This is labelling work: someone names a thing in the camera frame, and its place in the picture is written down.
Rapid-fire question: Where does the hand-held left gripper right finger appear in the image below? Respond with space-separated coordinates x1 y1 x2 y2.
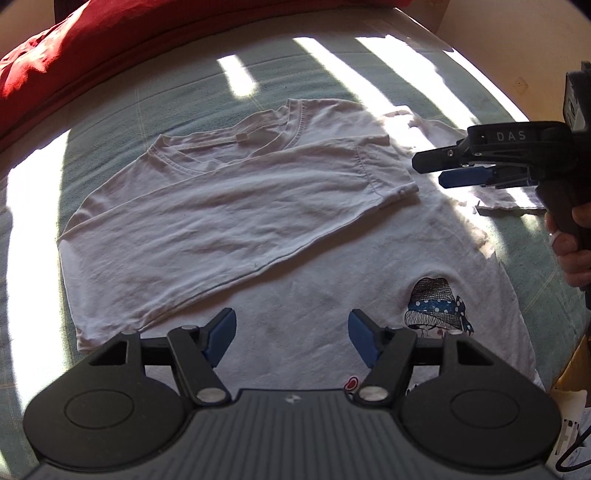
347 308 502 407

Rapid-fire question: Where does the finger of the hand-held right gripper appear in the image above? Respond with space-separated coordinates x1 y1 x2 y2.
412 138 472 174
440 165 499 189

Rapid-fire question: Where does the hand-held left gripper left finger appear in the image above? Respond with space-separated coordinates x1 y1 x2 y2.
90 308 238 407

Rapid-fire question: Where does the white printed t-shirt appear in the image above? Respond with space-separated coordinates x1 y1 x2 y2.
55 97 548 407

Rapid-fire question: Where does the person's right hand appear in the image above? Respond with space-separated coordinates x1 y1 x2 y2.
545 203 591 292

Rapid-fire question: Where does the cardboard box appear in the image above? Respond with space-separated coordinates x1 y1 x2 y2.
549 332 591 407

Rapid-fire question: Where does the white paper bag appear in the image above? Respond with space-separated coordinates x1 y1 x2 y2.
554 401 591 476

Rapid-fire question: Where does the red duvet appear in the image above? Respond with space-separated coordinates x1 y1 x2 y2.
0 0 411 139

